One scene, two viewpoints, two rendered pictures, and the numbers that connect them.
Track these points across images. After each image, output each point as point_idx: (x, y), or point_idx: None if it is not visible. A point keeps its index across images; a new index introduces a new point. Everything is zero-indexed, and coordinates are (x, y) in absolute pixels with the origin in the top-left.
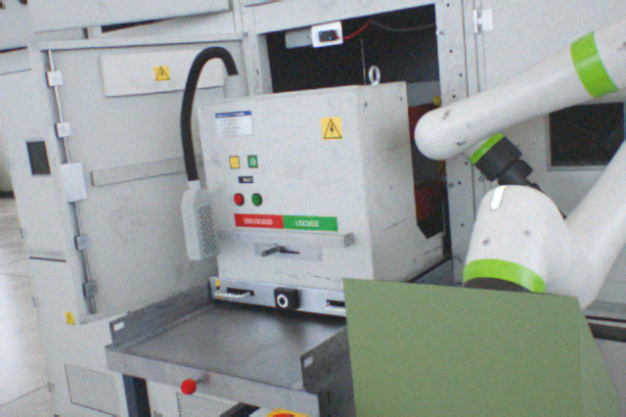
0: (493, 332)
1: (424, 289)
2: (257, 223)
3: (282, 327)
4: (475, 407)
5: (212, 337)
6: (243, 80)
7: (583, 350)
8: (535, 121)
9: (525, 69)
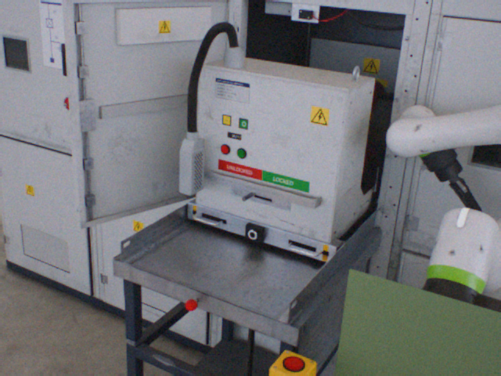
0: (458, 327)
1: (413, 290)
2: (239, 171)
3: (252, 256)
4: (430, 369)
5: (199, 259)
6: (242, 53)
7: None
8: None
9: (486, 110)
